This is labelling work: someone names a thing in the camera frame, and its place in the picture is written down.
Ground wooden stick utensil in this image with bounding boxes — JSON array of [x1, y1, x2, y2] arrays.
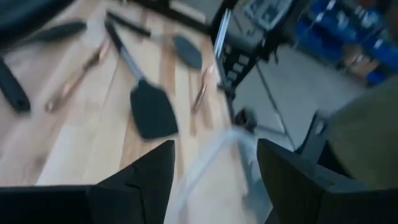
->
[[191, 65, 215, 114]]

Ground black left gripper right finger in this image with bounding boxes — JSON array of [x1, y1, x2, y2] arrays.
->
[[257, 139, 398, 224]]

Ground silver aluminium bar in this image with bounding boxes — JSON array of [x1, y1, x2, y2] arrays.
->
[[213, 8, 233, 60]]

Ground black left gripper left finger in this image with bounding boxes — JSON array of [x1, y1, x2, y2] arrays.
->
[[0, 139, 175, 224]]

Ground black slotted spoon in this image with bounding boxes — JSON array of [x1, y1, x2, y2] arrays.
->
[[6, 21, 88, 52]]

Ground shelf with blue bins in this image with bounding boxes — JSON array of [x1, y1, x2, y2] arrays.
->
[[295, 0, 398, 86]]

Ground copper coloured table knife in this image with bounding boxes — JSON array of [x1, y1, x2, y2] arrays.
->
[[45, 40, 111, 113]]

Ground clear plastic container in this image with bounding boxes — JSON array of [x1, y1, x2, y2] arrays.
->
[[164, 127, 274, 224]]

